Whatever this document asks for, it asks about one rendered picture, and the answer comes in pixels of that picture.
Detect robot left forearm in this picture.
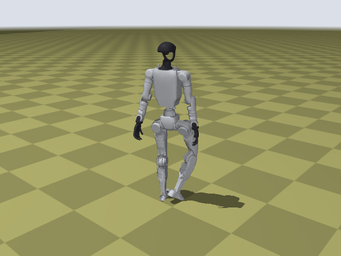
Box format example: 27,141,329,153
136,94,148,122

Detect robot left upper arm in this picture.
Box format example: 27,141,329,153
142,68,154,101

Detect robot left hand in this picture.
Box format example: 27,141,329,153
133,116,143,140

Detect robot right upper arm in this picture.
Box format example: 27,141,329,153
177,70,194,105

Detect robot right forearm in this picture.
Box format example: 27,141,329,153
187,96,198,127

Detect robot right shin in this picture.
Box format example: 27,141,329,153
174,155,197,194

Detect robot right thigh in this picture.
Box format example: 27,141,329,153
176,119,198,163

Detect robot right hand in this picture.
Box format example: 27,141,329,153
192,123,199,146

